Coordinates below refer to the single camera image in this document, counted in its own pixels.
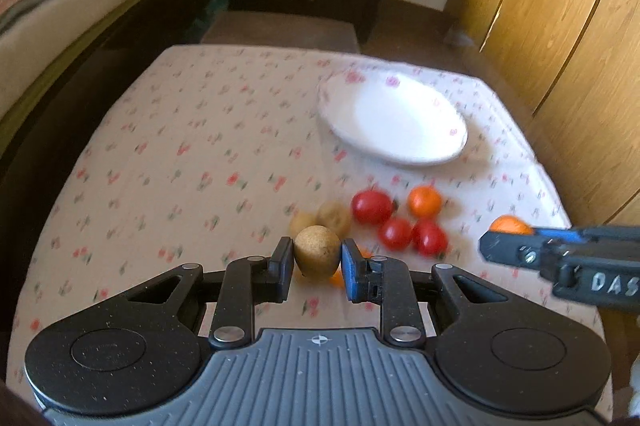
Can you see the cherry print tablecloth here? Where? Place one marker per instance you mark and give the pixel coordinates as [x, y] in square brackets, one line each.
[209, 153]

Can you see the red tomato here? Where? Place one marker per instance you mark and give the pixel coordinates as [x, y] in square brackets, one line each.
[395, 234]
[428, 239]
[372, 207]

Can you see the bed with mattress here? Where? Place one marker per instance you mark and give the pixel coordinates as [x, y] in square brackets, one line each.
[39, 38]

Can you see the white floral plate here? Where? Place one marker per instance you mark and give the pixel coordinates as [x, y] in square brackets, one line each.
[392, 116]

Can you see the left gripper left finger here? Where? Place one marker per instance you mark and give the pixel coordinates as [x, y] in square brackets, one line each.
[245, 284]

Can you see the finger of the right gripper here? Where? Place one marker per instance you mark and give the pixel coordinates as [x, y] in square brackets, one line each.
[562, 235]
[528, 251]

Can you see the orange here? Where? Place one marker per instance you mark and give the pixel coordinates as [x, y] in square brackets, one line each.
[424, 202]
[343, 274]
[511, 225]

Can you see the brown longan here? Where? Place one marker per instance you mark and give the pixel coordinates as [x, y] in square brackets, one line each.
[317, 252]

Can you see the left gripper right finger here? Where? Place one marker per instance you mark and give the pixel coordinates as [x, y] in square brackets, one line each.
[388, 283]

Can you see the wooden wardrobe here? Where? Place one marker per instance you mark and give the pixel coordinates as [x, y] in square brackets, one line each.
[572, 68]

